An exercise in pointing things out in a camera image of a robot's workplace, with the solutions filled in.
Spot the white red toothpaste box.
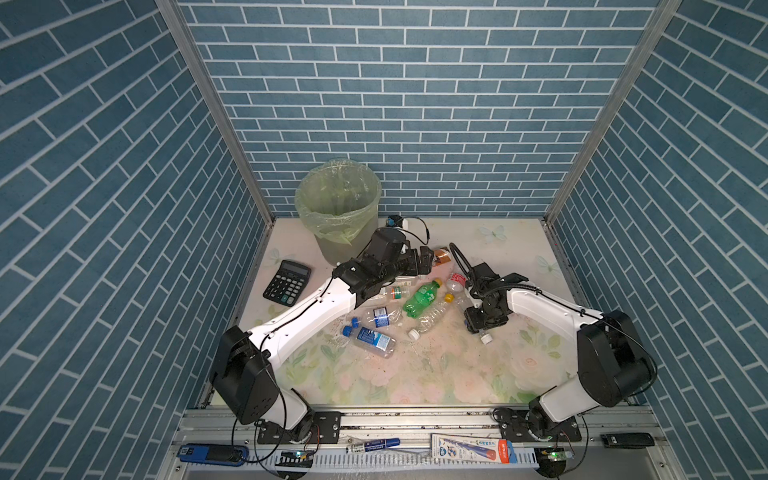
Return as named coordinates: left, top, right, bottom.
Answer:
left=431, top=434, right=518, bottom=464

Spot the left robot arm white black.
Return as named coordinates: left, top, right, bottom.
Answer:
left=210, top=227, right=434, bottom=430

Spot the green soda bottle yellow cap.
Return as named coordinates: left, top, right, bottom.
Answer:
left=403, top=279, right=443, bottom=319

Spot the red label bottle yellow cap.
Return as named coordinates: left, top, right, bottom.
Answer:
left=445, top=272, right=466, bottom=306

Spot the mesh bin with green bag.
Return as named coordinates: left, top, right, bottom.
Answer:
left=294, top=159, right=382, bottom=265

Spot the brown coffee bottle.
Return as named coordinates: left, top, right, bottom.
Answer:
left=433, top=247, right=452, bottom=266

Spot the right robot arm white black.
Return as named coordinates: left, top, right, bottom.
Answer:
left=461, top=263, right=658, bottom=438

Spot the small crushed bottle blue label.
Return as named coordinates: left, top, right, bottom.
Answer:
left=359, top=306, right=402, bottom=329

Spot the blue black handheld device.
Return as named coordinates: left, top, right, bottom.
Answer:
left=176, top=443, right=250, bottom=467

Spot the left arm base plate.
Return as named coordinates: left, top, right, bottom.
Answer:
left=256, top=411, right=342, bottom=445

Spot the blue marker pen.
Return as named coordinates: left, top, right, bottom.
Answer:
left=347, top=438, right=400, bottom=453

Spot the blue cap bottle blue label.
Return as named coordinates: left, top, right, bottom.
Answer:
left=342, top=325, right=396, bottom=358

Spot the clear bottle blue label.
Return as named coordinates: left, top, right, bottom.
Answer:
left=479, top=330, right=493, bottom=345

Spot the black remote right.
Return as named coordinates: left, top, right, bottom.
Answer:
left=600, top=432, right=655, bottom=449

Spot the white slotted cable duct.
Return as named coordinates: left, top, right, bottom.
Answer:
left=265, top=449, right=539, bottom=473

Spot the clear crushed bottle white cap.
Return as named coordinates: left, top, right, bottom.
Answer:
left=407, top=298, right=452, bottom=341

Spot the black calculator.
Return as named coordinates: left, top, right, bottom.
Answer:
left=263, top=260, right=312, bottom=307

